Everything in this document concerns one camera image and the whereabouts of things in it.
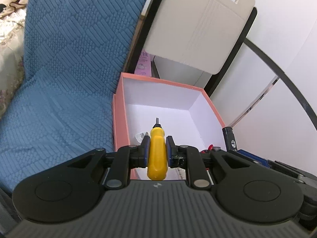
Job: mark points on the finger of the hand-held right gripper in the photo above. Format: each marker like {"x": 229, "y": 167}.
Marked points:
{"x": 250, "y": 155}
{"x": 229, "y": 138}

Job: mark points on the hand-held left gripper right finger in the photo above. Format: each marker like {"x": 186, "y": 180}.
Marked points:
{"x": 169, "y": 153}

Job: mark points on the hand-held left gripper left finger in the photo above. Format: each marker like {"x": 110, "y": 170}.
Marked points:
{"x": 146, "y": 151}

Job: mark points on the white tape roll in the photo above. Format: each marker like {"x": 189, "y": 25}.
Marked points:
{"x": 140, "y": 136}

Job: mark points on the red black toy figure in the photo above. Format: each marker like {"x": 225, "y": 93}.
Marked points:
{"x": 210, "y": 147}

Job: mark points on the pink cardboard box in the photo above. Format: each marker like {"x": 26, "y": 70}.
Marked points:
{"x": 120, "y": 119}

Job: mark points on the white cabinet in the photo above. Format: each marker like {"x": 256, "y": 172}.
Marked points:
{"x": 247, "y": 86}

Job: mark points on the pink paper package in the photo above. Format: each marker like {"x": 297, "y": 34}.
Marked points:
{"x": 144, "y": 64}

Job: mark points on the blue quilted sofa cover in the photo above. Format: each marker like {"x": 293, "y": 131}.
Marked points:
{"x": 74, "y": 67}

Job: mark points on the beige floral bedspread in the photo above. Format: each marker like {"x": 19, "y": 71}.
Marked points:
{"x": 11, "y": 67}

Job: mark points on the patterned cream blanket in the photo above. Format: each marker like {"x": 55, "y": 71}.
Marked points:
{"x": 12, "y": 0}

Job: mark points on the black curved frame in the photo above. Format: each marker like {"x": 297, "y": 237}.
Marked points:
{"x": 284, "y": 76}

